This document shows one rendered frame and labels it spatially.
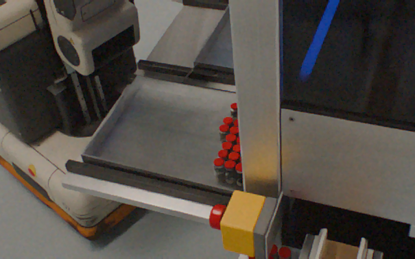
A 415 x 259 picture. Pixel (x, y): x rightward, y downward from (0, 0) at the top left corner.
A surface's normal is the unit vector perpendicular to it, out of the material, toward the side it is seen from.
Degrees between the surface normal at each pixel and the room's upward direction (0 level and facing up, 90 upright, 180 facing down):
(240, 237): 90
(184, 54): 0
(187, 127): 0
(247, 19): 90
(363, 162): 90
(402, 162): 90
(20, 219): 0
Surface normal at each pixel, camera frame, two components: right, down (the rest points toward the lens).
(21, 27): 0.72, 0.43
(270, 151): -0.36, 0.68
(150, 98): -0.10, -0.71
